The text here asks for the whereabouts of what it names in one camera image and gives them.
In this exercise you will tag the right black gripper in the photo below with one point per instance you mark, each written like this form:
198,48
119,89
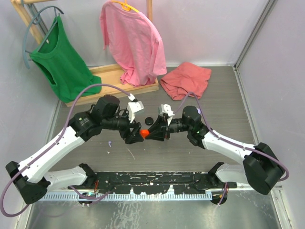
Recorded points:
162,128

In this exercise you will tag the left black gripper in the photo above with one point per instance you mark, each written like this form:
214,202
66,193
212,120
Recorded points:
126,134

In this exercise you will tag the orange round charging case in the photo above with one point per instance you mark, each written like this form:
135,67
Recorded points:
144,133

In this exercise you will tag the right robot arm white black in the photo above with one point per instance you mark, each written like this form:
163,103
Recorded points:
256,166

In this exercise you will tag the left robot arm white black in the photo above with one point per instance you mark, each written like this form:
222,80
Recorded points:
32,176

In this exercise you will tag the black round charging case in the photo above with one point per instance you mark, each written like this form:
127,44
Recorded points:
149,121

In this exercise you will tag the coral folded cloth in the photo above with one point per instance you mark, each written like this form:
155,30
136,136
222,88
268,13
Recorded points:
187,77

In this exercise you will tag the wooden clothes rack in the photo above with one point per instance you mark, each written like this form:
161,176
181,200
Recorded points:
109,74

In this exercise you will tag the pink t-shirt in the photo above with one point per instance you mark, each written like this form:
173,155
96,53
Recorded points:
134,43

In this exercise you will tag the green tank top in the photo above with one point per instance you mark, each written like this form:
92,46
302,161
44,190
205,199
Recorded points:
63,67

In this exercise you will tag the yellow hanger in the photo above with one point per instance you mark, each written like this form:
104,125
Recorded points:
125,6

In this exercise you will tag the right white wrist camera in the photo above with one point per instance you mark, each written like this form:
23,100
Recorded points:
166,111

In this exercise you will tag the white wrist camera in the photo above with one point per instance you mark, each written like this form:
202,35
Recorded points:
166,111
133,108

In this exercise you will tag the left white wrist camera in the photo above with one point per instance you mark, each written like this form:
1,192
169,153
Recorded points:
133,108

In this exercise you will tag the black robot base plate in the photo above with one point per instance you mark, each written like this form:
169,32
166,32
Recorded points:
153,182

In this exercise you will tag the white slotted cable duct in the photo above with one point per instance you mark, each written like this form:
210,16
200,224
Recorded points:
169,196

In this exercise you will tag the aluminium corner post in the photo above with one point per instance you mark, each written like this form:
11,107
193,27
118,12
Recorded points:
255,31

